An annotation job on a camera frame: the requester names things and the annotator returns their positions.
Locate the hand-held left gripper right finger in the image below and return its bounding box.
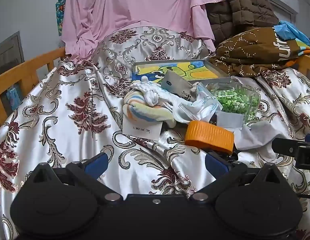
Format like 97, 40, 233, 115
190, 152, 287, 203

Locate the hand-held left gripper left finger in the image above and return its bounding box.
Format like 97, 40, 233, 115
27, 152, 121, 203

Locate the light grey cloth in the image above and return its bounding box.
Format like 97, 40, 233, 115
232, 120, 293, 151

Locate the orange ribbed knit cloth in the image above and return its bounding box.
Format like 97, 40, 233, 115
184, 120, 235, 153

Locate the grey square cloth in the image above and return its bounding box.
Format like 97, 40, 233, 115
216, 110, 245, 130

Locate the white packet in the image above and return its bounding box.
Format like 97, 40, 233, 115
122, 116, 163, 140

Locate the clear zip bag of masks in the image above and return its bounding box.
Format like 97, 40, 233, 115
172, 84, 223, 124

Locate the striped pastel sock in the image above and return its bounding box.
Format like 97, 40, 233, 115
123, 90, 177, 128

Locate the grey box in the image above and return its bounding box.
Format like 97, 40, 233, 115
132, 59, 232, 85

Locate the white crinkled muslin cloth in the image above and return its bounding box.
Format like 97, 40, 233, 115
130, 76, 175, 108

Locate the beige drawstring pouch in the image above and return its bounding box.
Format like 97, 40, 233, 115
161, 70, 204, 103

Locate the floral satin bedspread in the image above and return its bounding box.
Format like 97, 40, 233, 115
0, 26, 310, 240

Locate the clear bag of green bits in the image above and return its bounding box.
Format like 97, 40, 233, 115
206, 82, 261, 124

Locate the brown printed blanket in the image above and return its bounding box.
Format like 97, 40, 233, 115
209, 26, 310, 77

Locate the blue printed cloth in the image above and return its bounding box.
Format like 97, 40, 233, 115
6, 84, 22, 109

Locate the grey panelled door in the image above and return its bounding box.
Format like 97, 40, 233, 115
0, 31, 25, 68

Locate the brown quilted jacket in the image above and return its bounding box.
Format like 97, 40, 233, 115
205, 0, 279, 43

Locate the pink cloth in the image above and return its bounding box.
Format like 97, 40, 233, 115
61, 0, 225, 64

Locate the wooden bed frame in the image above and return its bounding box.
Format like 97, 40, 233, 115
0, 46, 310, 120

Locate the colourful wall poster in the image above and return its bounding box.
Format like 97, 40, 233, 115
55, 0, 67, 37

